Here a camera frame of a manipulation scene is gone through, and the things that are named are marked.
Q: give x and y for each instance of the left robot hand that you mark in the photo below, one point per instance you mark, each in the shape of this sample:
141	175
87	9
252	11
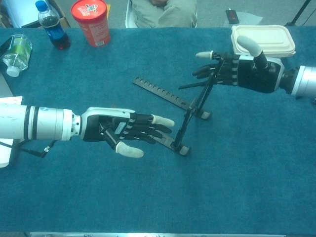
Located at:
93	123

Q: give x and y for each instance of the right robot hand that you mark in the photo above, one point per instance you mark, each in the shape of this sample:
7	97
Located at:
249	74

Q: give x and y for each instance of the black folding laptop stand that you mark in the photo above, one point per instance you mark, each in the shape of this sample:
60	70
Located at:
170	96

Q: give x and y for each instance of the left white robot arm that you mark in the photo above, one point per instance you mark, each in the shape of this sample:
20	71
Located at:
37	122

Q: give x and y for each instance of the cream lidded food container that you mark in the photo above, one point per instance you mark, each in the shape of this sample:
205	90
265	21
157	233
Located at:
271	37

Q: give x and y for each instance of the grey paper sheet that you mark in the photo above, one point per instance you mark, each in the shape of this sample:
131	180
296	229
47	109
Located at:
249	18

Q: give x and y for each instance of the black device on floor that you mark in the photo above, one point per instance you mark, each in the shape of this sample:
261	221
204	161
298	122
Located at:
232	16

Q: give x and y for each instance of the black tripod leg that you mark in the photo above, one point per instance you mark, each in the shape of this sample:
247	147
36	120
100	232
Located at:
298	13

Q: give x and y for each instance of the white product box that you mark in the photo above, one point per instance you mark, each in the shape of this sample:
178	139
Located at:
5	155

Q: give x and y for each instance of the seated person in beige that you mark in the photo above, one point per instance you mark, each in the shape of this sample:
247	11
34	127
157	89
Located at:
172	14

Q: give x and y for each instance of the cola bottle blue label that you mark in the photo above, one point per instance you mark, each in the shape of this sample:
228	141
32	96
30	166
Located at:
55	32

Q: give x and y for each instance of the teal fabric table cover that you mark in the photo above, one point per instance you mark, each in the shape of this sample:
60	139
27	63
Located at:
172	185

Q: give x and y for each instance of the red cylindrical canister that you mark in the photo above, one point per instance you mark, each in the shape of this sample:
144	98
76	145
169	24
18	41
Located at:
91	22

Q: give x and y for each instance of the clear water bottle green label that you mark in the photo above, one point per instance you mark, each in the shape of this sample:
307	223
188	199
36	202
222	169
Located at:
17	54

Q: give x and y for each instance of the brown cardboard box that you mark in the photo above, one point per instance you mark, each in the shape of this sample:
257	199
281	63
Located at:
64	21

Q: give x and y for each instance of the aluminium frame rail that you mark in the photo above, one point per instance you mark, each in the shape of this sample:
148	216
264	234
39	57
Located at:
172	235

